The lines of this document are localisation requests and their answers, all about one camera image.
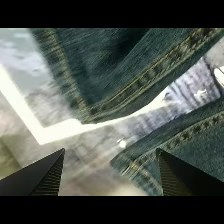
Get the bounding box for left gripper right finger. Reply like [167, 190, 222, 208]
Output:
[155, 148, 224, 197]

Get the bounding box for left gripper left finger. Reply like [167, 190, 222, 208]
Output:
[0, 148, 66, 197]

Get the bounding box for dark blue jeans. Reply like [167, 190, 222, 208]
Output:
[29, 28, 224, 197]

